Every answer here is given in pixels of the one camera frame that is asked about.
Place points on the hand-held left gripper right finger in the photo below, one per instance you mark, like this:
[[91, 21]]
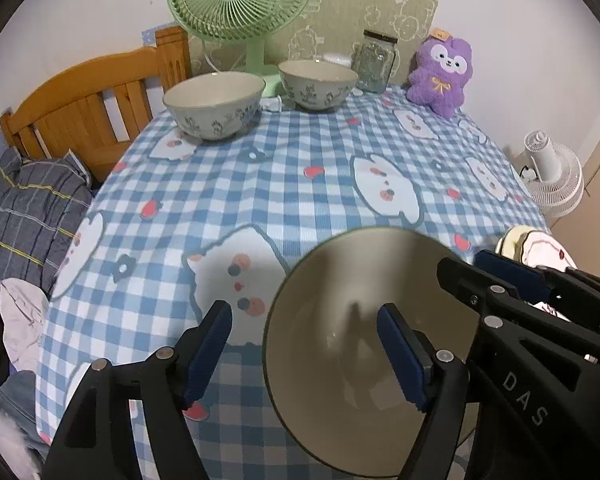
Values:
[[400, 360]]

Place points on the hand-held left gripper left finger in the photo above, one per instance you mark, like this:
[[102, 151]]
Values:
[[210, 350]]

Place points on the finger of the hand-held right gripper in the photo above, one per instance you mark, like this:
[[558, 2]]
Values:
[[512, 272], [480, 295]]

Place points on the deep cream yellow-flower plate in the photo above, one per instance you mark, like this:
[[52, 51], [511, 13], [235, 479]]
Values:
[[507, 242]]

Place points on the white red-flower plate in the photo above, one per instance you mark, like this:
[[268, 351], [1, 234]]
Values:
[[545, 250]]

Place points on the floral ceramic bowl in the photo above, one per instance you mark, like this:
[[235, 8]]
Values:
[[317, 85], [212, 105], [340, 310]]

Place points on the white standing fan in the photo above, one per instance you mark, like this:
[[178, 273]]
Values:
[[555, 180]]

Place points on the beige door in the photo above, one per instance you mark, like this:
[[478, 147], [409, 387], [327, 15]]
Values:
[[595, 200]]

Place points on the blue checked tablecloth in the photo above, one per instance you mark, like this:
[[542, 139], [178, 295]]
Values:
[[280, 180]]

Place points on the pale crumpled cloth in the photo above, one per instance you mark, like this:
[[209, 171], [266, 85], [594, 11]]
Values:
[[22, 325]]

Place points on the blue jeans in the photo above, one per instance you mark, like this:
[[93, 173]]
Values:
[[22, 405]]

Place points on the purple plush bunny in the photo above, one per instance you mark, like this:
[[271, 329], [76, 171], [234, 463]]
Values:
[[442, 77]]

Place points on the white fluffy cloth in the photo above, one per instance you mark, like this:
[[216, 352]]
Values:
[[5, 440]]

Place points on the grey plaid bedding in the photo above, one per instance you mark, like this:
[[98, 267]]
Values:
[[30, 215]]

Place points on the glass jar with lid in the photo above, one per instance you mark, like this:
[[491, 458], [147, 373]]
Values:
[[375, 62]]

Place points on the wooden bed headboard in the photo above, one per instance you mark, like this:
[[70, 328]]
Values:
[[75, 110]]

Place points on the cotton swab container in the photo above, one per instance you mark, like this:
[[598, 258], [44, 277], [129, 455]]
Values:
[[337, 59]]

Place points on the green patterned board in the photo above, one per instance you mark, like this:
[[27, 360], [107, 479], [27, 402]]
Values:
[[350, 5]]

